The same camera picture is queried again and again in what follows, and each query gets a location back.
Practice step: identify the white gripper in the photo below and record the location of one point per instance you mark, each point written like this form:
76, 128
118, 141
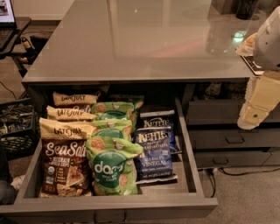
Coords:
269, 44

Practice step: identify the blue kettle chip bag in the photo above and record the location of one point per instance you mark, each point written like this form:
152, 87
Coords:
155, 163
164, 118

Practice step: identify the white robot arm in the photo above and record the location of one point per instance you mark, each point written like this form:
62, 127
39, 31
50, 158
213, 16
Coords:
263, 92

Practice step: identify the grey upper right drawer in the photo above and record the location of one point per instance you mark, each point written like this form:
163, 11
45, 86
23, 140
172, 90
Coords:
203, 112

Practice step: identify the grey closed middle drawer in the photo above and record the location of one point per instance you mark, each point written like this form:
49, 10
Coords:
234, 138

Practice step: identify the farthest green chip bag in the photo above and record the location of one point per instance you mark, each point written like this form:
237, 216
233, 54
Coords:
136, 99

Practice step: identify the open grey top drawer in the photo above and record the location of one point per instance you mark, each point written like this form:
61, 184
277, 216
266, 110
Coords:
180, 200

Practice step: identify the middle green Dang chip bag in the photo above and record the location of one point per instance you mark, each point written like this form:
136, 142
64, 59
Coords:
113, 128

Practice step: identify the green dang chip bag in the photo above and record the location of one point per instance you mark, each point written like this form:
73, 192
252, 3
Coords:
113, 109
113, 128
111, 160

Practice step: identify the rear green Dang chip bag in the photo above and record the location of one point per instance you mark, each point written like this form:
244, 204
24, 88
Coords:
113, 109

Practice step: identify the front green Dang chip bag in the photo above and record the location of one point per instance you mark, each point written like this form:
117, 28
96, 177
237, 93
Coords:
111, 160

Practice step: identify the rear Late July chip bag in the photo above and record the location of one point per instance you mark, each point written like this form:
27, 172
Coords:
63, 99

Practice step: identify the late july chip bag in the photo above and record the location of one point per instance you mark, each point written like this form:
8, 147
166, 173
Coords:
63, 99
68, 114

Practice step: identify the middle Late July chip bag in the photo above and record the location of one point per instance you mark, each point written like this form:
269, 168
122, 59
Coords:
68, 114

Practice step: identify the front brown Late July bag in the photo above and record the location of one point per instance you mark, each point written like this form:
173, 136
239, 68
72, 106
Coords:
64, 158

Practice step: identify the black white marker board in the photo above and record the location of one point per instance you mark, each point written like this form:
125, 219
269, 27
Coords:
256, 70

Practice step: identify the dark cylindrical container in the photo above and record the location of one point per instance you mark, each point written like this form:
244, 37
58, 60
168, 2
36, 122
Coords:
246, 9

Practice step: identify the black plastic crate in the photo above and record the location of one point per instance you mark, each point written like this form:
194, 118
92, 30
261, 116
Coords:
17, 128

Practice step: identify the laptop computer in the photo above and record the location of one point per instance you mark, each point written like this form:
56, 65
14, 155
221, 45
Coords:
8, 23

